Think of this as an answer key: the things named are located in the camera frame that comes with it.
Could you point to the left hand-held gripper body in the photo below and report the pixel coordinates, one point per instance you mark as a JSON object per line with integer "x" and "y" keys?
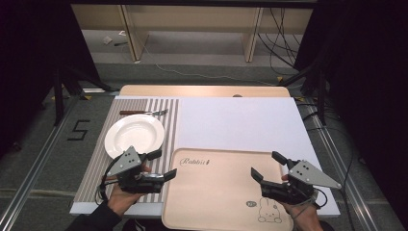
{"x": 128, "y": 162}

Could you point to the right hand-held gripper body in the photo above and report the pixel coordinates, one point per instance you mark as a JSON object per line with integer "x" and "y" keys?
{"x": 304, "y": 174}

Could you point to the white plate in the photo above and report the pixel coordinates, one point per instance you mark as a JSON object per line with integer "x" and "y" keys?
{"x": 134, "y": 133}

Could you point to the beige tray with rabbit print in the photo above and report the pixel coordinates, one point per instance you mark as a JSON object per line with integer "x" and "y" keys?
{"x": 218, "y": 192}

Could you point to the person's left hand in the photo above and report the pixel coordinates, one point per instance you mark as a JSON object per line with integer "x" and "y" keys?
{"x": 122, "y": 199}

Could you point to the person's right hand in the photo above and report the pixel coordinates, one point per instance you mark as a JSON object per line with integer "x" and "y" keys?
{"x": 306, "y": 216}

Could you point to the grey striped placemat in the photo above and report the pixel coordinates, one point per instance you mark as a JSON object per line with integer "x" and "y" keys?
{"x": 96, "y": 160}

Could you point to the white board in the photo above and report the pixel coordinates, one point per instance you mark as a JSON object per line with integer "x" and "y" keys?
{"x": 240, "y": 125}

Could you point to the person's dark clothing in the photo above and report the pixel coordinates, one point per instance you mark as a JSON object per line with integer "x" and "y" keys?
{"x": 141, "y": 225}

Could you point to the black metal stand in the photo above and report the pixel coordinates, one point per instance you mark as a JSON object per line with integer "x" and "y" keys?
{"x": 321, "y": 96}
{"x": 58, "y": 96}

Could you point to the black curtain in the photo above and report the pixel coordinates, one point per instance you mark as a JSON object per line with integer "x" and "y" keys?
{"x": 369, "y": 80}
{"x": 29, "y": 57}

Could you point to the small black pen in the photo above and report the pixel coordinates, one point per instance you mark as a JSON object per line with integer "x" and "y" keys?
{"x": 120, "y": 43}

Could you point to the white paper scrap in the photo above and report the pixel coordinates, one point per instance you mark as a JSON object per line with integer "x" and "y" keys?
{"x": 107, "y": 39}

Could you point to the beige wooden shelf unit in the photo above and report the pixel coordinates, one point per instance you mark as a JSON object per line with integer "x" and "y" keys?
{"x": 192, "y": 19}

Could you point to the aluminium rail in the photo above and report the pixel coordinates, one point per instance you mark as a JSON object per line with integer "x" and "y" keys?
{"x": 346, "y": 183}
{"x": 29, "y": 179}

